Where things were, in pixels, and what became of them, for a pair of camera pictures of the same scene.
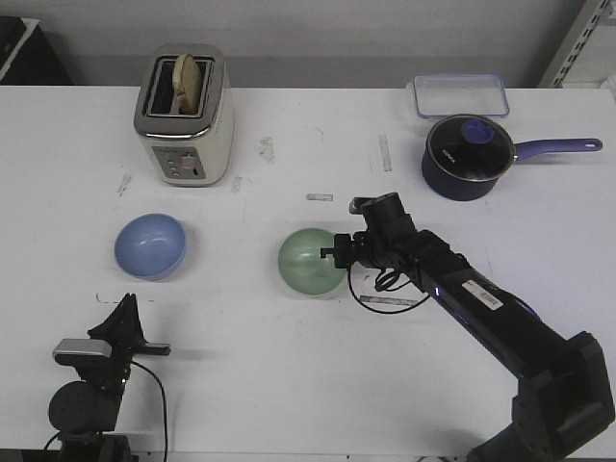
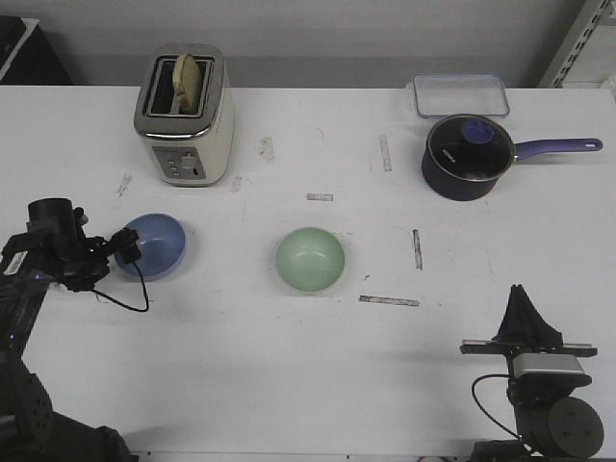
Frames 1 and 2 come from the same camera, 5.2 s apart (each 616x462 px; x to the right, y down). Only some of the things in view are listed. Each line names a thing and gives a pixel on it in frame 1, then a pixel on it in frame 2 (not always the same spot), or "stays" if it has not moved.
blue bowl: [150, 245] stays
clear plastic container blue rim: [459, 94] stays
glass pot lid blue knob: [470, 147] stays
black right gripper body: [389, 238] → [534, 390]
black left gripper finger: [115, 328] → [131, 253]
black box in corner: [26, 58] stays
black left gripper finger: [136, 330] → [124, 238]
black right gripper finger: [324, 251] → [535, 329]
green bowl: [302, 268] stays
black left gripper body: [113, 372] → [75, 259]
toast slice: [187, 82] stays
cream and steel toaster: [190, 150] stays
